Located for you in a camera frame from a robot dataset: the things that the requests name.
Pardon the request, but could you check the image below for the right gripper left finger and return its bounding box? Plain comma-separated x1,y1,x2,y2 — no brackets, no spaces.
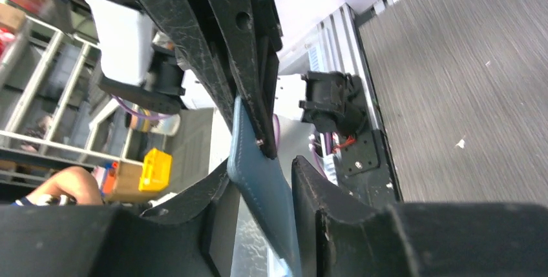
141,161,240,276

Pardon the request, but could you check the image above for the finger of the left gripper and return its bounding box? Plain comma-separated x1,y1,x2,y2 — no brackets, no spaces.
208,0,282,159
138,0,235,117

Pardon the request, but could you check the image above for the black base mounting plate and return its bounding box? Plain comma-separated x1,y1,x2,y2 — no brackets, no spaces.
299,72,401,207

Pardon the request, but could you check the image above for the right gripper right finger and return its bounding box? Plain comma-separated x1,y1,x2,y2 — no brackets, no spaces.
291,156,417,276

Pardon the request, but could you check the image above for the yellow plastic crate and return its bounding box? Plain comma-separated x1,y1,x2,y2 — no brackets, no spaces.
138,148,173,192

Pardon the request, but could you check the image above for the blue leather card holder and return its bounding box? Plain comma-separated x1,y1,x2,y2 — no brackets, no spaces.
227,96,303,276

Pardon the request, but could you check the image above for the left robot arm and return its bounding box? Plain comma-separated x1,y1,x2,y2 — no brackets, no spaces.
85,0,306,158

